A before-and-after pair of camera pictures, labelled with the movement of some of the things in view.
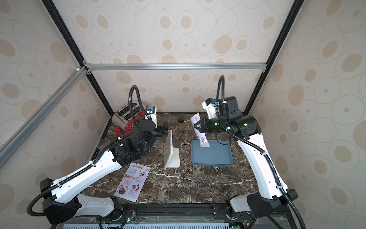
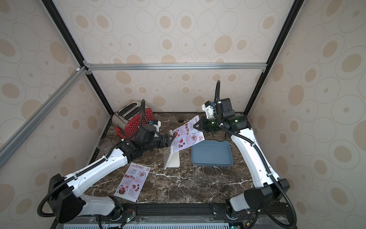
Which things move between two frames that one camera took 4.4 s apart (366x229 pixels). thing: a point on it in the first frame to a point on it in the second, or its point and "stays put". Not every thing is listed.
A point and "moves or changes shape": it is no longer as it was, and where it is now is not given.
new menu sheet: [201, 136] moves or changes shape
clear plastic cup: [103, 142] stays put
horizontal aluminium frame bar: [176, 67] stays put
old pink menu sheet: [132, 182] stays put
